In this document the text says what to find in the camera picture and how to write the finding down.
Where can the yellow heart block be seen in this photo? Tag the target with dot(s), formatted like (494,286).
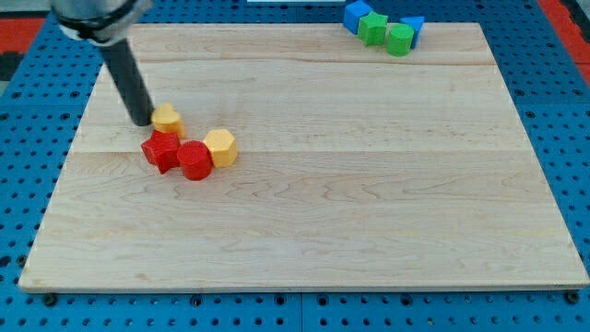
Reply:
(167,120)

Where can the green star block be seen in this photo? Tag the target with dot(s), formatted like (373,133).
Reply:
(372,29)

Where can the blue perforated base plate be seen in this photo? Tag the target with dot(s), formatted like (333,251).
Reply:
(43,104)

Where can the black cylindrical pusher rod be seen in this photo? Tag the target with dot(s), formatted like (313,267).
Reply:
(129,82)

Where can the green cylinder block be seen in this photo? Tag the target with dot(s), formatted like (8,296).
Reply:
(399,40)

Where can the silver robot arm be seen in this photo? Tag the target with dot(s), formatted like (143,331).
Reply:
(105,24)

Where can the blue triangle block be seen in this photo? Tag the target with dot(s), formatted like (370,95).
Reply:
(416,24)

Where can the red star block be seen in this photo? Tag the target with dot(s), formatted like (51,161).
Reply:
(160,150)

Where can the wooden board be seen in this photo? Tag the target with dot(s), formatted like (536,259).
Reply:
(357,171)

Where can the yellow hexagon block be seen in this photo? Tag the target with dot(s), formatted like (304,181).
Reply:
(222,146)

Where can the red cylinder block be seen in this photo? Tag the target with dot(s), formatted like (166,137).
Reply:
(195,161)

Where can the blue cube block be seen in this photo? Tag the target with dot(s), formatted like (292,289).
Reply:
(353,12)

